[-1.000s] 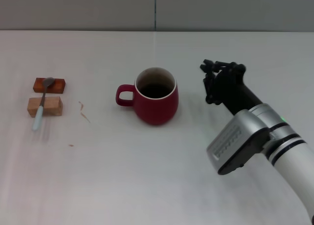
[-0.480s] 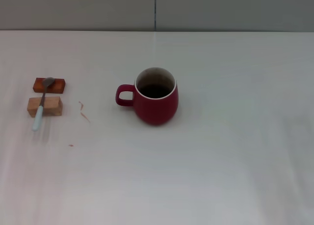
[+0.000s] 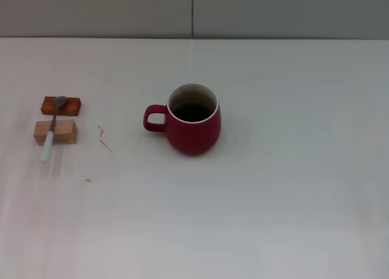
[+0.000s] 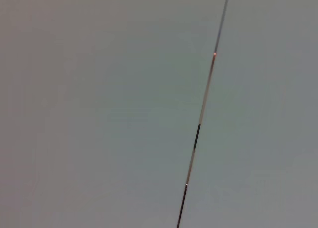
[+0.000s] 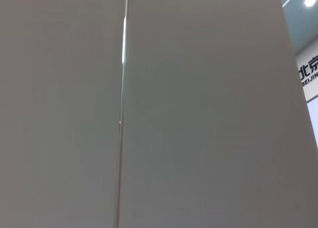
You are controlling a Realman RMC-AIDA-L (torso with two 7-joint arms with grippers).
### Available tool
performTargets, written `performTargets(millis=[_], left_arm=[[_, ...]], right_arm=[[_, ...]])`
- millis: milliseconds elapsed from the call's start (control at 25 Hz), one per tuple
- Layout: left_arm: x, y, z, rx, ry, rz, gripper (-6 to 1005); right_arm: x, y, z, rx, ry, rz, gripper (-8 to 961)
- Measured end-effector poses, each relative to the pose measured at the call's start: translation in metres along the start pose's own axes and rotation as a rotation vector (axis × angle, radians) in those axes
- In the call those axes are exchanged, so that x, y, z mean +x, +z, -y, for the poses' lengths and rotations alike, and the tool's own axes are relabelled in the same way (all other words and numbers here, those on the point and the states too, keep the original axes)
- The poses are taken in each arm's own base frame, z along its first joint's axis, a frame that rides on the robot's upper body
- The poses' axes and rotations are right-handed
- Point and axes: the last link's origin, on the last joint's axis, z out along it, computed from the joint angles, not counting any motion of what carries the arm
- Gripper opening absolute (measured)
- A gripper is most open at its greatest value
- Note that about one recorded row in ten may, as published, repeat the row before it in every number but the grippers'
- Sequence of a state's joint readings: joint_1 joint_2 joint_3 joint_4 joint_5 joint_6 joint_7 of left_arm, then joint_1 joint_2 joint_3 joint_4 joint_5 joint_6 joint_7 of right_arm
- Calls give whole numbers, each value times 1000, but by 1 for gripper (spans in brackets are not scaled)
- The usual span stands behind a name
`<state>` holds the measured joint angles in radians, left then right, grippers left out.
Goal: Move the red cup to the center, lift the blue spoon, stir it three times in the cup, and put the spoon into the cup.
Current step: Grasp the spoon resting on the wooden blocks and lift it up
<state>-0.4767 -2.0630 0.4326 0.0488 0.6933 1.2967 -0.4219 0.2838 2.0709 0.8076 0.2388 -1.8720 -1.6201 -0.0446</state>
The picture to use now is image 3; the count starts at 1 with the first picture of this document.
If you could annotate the grey partition panel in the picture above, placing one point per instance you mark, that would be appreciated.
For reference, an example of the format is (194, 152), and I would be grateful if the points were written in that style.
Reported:
(288, 11)
(91, 11)

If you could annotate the dark reddish wooden block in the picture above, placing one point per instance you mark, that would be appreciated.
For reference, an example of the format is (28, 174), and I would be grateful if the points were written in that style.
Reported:
(72, 107)

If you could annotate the red ceramic coffee cup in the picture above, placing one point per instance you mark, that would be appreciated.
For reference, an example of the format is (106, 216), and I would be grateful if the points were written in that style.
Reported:
(194, 136)

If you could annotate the light wooden block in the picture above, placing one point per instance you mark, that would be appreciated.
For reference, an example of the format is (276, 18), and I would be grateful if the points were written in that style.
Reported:
(65, 131)

